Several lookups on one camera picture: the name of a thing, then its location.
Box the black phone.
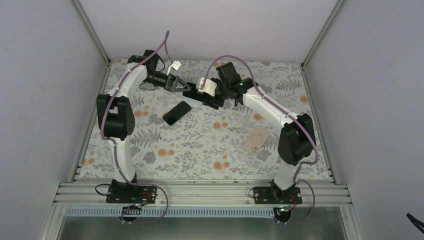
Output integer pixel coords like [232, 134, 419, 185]
[162, 101, 192, 126]

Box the aluminium rail frame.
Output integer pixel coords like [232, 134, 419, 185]
[53, 181, 352, 219]

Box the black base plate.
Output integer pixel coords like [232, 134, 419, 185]
[251, 186, 303, 205]
[105, 180, 158, 205]

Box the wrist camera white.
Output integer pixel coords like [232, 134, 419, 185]
[195, 77, 218, 97]
[166, 60, 182, 76]

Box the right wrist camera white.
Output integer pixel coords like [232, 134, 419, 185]
[195, 77, 218, 97]

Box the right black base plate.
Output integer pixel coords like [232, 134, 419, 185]
[251, 186, 303, 205]

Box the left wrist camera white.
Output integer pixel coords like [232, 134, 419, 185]
[166, 60, 182, 76]

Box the black object at corner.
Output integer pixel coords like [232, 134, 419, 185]
[406, 213, 424, 234]

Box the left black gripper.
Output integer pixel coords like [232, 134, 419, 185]
[144, 71, 191, 93]

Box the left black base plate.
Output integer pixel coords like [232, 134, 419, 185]
[105, 180, 158, 205]

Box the beige phone case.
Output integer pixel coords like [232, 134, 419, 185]
[242, 125, 271, 155]

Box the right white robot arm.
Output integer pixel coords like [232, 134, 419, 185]
[196, 62, 319, 204]

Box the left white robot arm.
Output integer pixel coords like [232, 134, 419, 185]
[96, 50, 192, 203]

